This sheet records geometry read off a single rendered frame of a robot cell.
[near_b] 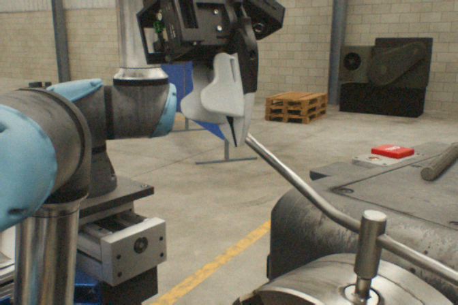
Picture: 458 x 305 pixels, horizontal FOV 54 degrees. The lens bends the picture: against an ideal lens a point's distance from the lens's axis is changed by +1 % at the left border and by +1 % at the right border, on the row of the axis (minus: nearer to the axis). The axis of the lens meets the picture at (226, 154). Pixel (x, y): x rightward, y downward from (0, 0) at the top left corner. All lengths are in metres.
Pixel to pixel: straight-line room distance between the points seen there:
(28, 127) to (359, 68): 9.11
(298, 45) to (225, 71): 10.95
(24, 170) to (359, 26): 10.59
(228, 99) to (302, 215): 0.28
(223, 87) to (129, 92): 0.52
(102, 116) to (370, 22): 10.06
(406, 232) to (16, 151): 0.44
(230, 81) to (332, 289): 0.23
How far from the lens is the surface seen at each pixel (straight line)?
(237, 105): 0.44
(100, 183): 0.97
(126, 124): 0.94
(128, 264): 0.91
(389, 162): 0.88
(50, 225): 0.60
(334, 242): 0.63
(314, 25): 11.24
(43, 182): 0.43
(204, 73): 0.47
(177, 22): 0.42
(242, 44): 0.44
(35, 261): 0.62
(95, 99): 0.94
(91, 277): 0.95
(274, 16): 0.51
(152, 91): 0.94
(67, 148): 0.48
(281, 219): 0.69
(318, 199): 0.48
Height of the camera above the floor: 1.48
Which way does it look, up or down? 14 degrees down
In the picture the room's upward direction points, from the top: straight up
